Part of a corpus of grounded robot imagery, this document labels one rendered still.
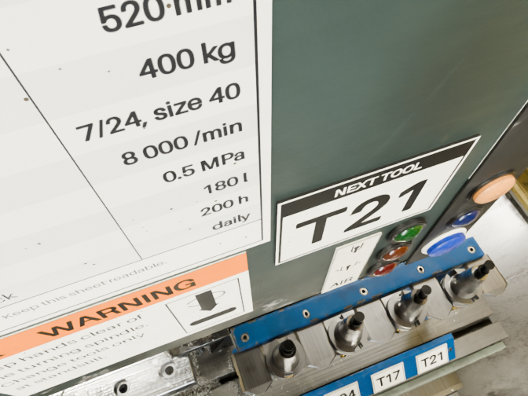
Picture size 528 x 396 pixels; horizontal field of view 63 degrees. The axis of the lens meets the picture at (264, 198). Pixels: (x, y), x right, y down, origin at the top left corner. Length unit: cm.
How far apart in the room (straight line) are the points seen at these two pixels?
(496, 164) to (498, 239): 114
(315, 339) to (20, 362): 55
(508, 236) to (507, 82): 122
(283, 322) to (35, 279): 59
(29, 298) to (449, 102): 18
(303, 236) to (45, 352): 15
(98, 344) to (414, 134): 20
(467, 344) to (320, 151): 103
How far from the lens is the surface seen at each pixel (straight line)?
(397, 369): 105
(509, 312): 137
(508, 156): 26
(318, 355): 75
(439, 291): 82
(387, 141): 18
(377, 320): 78
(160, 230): 17
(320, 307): 75
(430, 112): 18
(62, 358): 28
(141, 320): 25
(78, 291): 20
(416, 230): 28
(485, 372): 136
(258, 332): 74
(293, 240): 22
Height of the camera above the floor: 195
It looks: 60 degrees down
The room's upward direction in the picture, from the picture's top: 1 degrees counter-clockwise
